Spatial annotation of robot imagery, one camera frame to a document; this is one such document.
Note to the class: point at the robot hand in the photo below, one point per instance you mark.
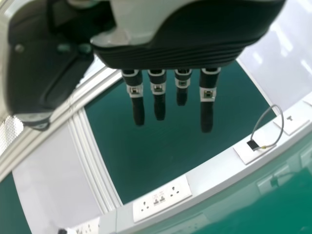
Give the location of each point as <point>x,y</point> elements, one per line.
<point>170,36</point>

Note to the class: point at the white plate with black port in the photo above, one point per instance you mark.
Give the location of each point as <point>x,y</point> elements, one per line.
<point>243,153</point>

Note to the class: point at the white socket plate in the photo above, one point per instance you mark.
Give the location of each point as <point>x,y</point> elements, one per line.
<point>290,126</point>

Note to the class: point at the white socket strip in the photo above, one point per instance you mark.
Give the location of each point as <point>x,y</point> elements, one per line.
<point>90,226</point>
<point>146,204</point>

